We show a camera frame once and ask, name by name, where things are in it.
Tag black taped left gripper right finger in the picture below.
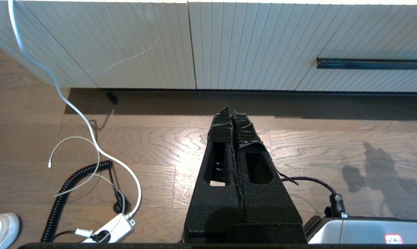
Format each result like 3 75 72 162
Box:
233 110 307 243

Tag white power strip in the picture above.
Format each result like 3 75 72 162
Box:
82 213 136 243

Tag white fluted drawer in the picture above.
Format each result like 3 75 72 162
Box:
317 3 417 70

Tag white sneaker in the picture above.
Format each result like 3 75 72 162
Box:
0 212 22 249

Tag black plug with thin cable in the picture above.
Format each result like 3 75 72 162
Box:
52 230 109 243

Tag black coiled cable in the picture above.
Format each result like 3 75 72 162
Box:
40 160 130 242

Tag cream tv cabinet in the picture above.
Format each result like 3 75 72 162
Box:
0 0 417 94

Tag thin white charging cable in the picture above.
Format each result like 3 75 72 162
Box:
48 136 127 242

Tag black cable with connector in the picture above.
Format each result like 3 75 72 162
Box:
280 176 348 219

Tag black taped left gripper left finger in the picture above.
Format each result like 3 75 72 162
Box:
183 105 245 243

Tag silver grey robot base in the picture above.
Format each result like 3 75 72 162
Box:
303 215 417 245

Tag thick white power cable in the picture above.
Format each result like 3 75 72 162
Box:
8 0 142 219

